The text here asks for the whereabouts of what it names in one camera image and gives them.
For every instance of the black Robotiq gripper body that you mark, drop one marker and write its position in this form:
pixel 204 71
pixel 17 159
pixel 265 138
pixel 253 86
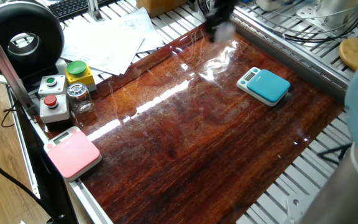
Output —
pixel 221 12

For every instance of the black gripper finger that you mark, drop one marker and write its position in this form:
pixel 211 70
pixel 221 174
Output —
pixel 210 34

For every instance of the blue and white kitchen scale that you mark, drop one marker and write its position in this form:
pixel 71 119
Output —
pixel 267 85

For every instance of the pink kitchen scale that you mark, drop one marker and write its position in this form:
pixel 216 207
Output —
pixel 73 154

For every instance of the white plastic object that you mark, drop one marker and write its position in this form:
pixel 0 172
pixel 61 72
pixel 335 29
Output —
pixel 266 4

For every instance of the cardboard box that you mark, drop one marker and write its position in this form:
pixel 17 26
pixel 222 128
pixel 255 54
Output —
pixel 160 6

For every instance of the white paper sheet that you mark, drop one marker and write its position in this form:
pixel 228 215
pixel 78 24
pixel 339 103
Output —
pixel 145 28
pixel 104 46

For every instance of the silver metal stand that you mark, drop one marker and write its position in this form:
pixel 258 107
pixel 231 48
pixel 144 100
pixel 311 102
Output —
pixel 94 11

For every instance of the yellow box with green button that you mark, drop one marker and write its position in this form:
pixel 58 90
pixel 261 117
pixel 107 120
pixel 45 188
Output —
pixel 81 76

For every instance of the round wooden board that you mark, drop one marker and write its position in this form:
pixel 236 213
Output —
pixel 353 53

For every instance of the black keyboard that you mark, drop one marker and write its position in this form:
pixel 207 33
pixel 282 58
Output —
pixel 73 7

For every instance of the glass jar with metal lid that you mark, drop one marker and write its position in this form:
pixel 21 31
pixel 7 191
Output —
pixel 79 98

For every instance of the grey box small green button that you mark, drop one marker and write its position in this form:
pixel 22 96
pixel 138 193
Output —
pixel 53 85

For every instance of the grey box with red button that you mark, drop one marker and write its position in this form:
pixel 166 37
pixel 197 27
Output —
pixel 54 110

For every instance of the black flat panel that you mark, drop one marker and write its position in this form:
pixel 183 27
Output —
pixel 48 180

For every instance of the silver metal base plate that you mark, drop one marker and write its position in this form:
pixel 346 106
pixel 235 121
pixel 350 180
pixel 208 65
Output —
pixel 331 14

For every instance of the aluminium frame rail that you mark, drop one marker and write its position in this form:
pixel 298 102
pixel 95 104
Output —
pixel 85 199

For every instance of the aluminium frame post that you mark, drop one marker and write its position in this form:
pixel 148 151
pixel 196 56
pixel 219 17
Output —
pixel 5 62

